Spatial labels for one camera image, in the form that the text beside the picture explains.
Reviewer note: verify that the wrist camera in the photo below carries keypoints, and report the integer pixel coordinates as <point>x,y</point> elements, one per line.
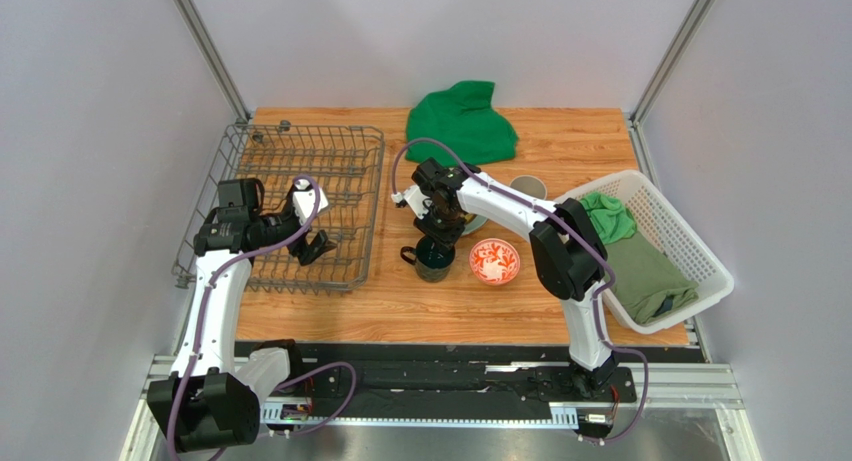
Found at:
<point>412,198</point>
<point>304,198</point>

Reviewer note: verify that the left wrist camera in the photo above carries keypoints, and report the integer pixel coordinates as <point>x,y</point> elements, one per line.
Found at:
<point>304,198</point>

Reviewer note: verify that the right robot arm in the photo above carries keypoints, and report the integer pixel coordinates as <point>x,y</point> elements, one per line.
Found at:
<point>569,258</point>

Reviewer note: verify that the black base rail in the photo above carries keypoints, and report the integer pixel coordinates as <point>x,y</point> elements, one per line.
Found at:
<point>459,383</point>

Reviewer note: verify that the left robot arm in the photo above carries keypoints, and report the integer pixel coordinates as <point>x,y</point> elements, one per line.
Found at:
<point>207,403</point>

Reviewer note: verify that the bright green towel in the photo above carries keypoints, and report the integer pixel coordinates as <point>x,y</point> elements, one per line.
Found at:
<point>611,219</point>

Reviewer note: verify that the beige cup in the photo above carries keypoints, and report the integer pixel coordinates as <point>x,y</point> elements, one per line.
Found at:
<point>530,185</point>

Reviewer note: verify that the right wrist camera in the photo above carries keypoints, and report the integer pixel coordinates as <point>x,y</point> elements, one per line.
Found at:
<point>412,198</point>

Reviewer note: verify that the white plastic basket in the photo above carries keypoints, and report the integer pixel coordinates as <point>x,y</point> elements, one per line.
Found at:
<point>665,229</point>

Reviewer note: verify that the grey wire dish rack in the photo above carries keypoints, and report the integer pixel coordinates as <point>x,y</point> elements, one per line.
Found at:
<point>268,180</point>

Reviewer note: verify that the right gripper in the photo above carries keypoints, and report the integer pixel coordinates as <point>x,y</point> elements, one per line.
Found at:
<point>435,224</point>

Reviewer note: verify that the dark green mug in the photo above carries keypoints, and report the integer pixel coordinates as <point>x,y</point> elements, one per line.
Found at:
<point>431,261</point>

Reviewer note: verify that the olive green cloth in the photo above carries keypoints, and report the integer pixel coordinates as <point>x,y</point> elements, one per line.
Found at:
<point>647,285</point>

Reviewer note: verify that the light blue flower plate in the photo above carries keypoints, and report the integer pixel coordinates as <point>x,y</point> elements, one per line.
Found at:
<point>473,223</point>

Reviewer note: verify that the white orange patterned bowl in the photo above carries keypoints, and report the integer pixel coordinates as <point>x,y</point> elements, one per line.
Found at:
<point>494,261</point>

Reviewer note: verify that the green cloth on table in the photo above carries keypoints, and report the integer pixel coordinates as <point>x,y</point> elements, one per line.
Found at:
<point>463,118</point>

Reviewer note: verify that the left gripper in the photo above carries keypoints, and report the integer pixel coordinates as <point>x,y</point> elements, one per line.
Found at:
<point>306,253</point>

